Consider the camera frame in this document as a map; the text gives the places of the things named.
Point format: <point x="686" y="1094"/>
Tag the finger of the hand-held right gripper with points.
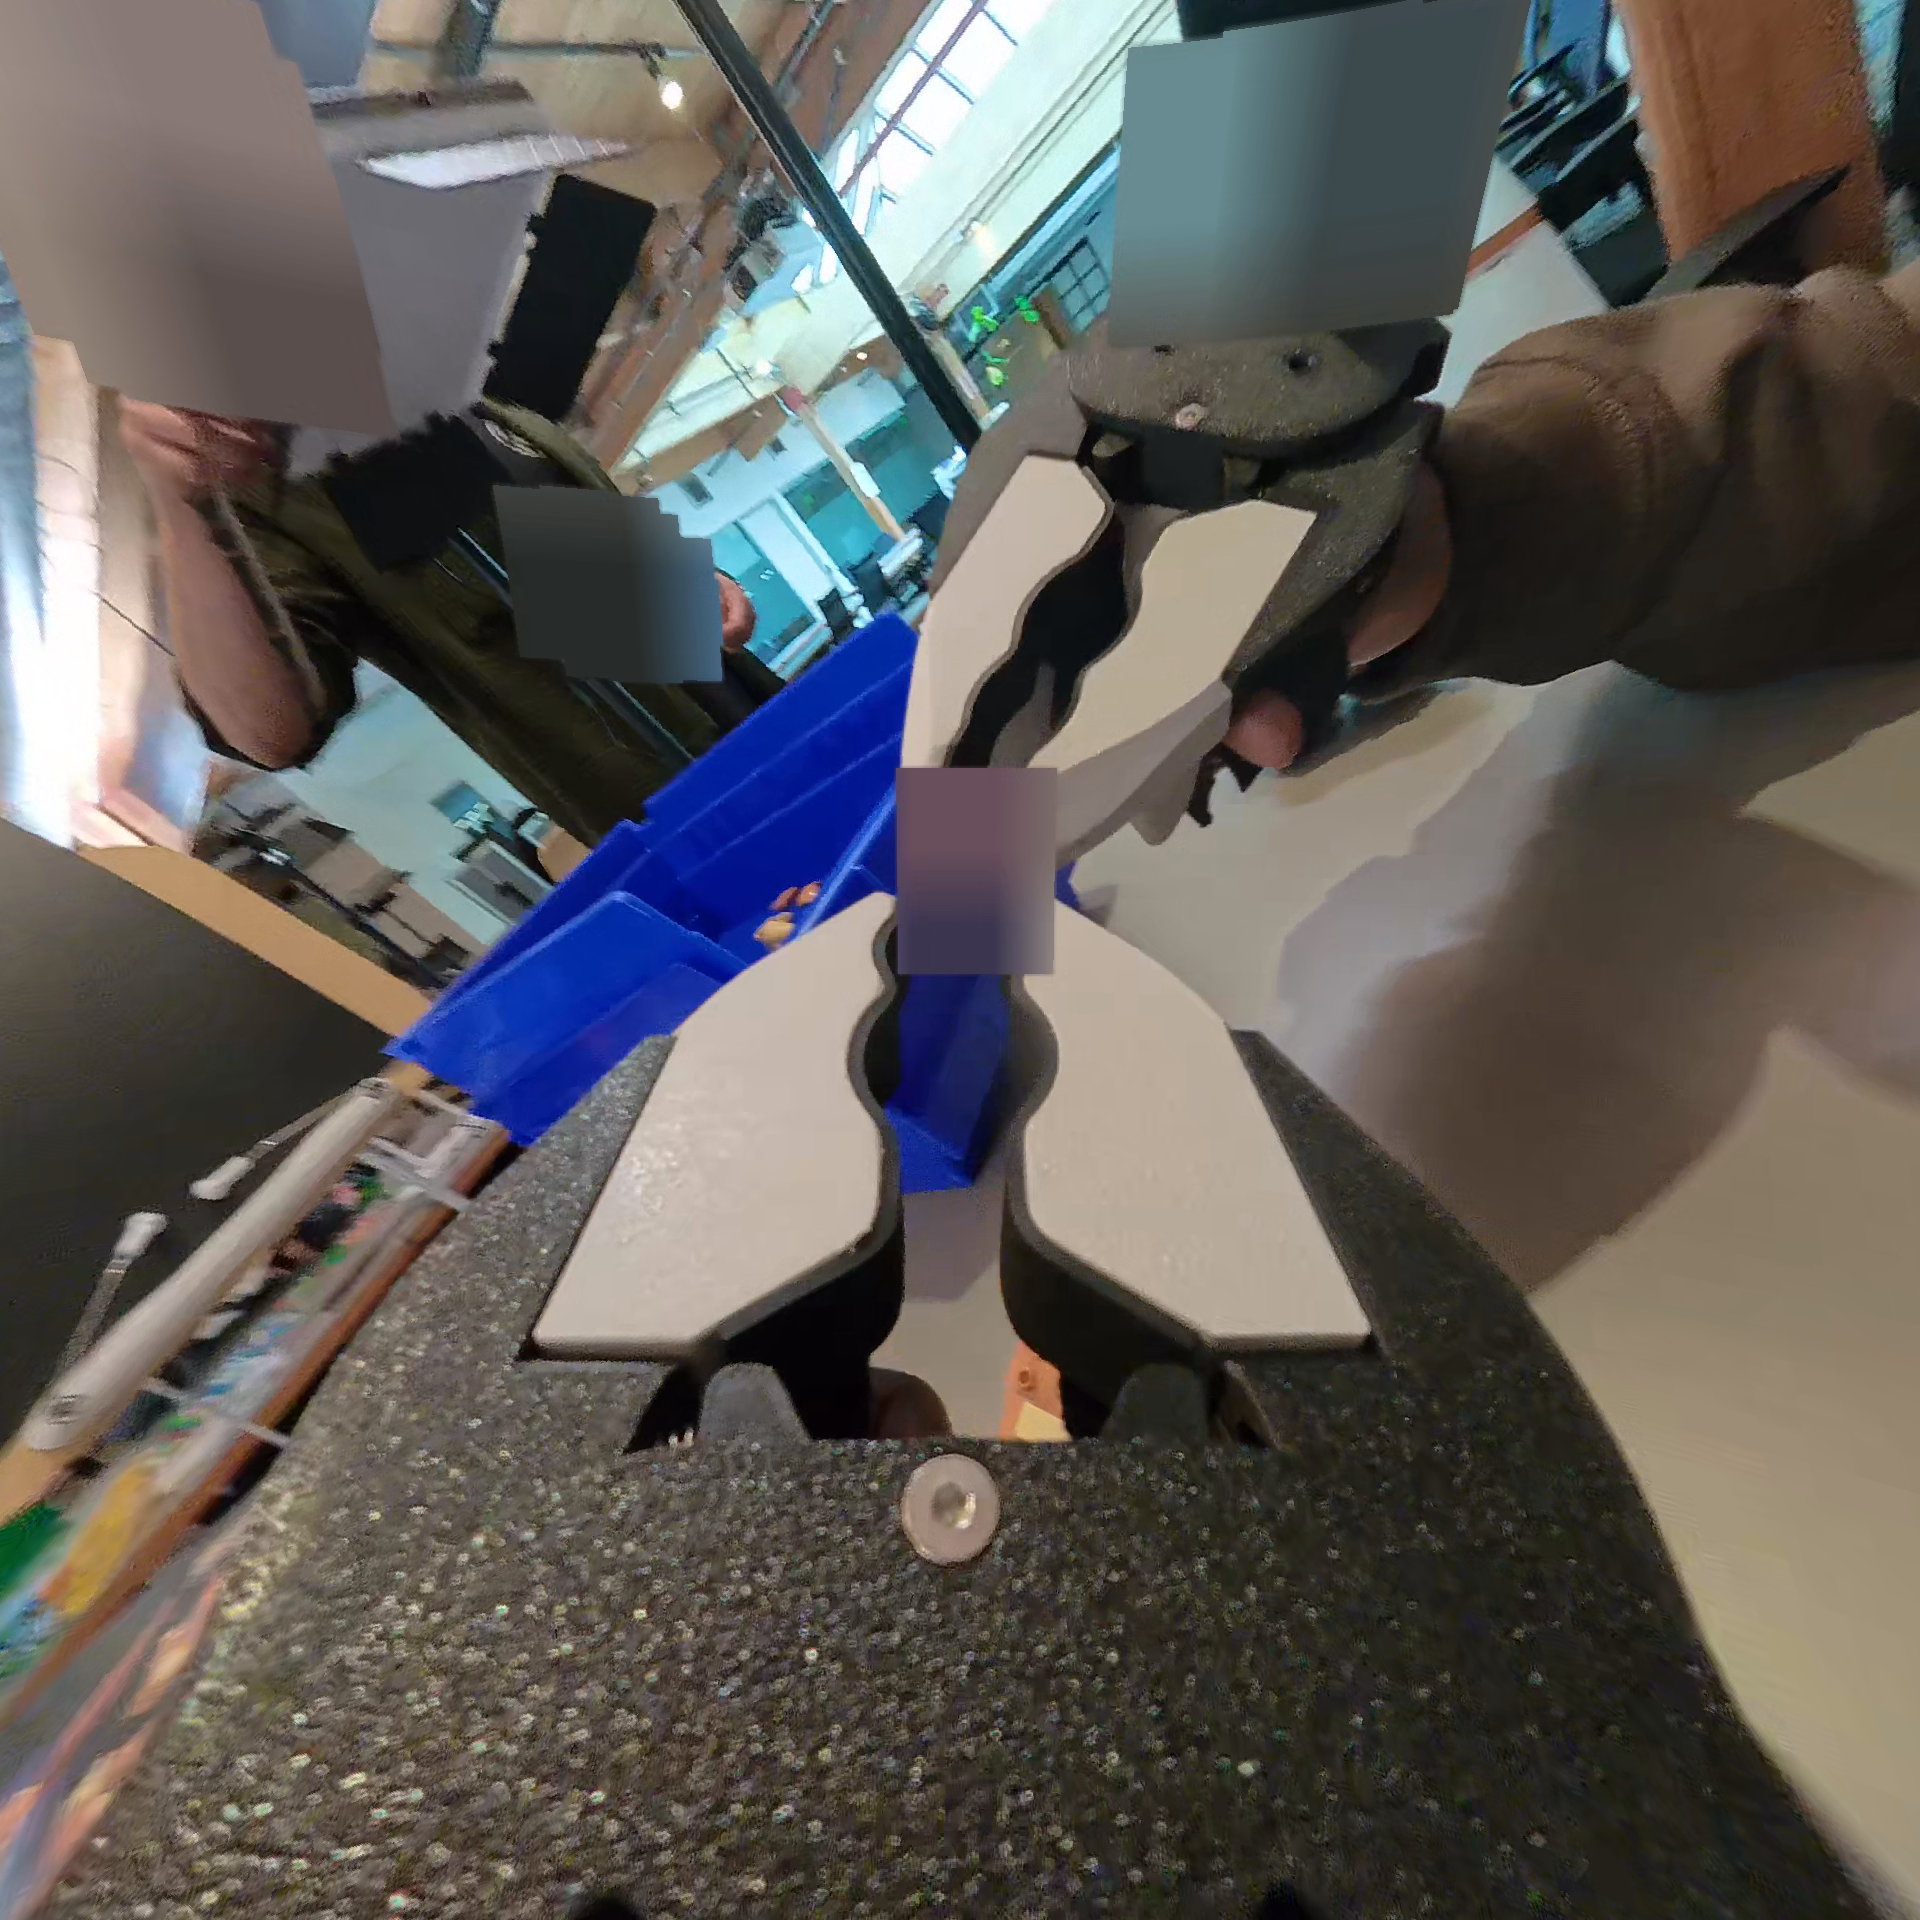
<point x="1006" y="601"/>
<point x="1170" y="675"/>

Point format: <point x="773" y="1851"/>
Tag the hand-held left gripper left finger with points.
<point x="721" y="1187"/>

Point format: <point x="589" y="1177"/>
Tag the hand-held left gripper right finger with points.
<point x="1186" y="1187"/>

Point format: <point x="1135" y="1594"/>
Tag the stack of blue plastic bins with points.
<point x="631" y="960"/>

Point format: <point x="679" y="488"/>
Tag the pile of small toy bricks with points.
<point x="787" y="900"/>

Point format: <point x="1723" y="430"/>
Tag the person's right forearm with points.
<point x="1681" y="481"/>

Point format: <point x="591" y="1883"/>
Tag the person's right hand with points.
<point x="1395" y="616"/>

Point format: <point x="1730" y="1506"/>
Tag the black pole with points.
<point x="825" y="211"/>

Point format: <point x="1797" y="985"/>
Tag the black panel light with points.
<point x="571" y="286"/>

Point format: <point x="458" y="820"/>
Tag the wooden pillar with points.
<point x="1755" y="121"/>

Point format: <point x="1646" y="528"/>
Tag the black board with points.
<point x="152" y="1081"/>

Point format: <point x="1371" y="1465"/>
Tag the white panel light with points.
<point x="497" y="150"/>

